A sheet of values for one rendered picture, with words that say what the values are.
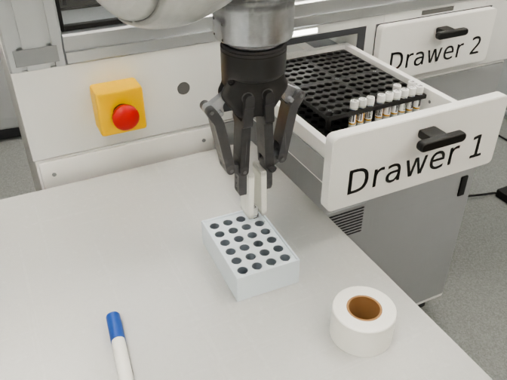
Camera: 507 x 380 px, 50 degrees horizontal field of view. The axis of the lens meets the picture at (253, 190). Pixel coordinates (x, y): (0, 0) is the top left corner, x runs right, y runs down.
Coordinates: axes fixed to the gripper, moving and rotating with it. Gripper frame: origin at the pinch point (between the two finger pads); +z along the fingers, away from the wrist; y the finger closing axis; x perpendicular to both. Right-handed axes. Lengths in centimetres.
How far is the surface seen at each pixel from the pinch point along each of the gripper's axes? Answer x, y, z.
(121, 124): -19.5, 12.7, -3.2
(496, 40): -30, -71, -1
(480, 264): -41, -103, 84
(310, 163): -1.0, -9.1, -1.4
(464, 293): -32, -88, 84
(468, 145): 5.5, -31.0, -2.4
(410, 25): -27, -45, -9
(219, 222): -0.5, 4.7, 4.2
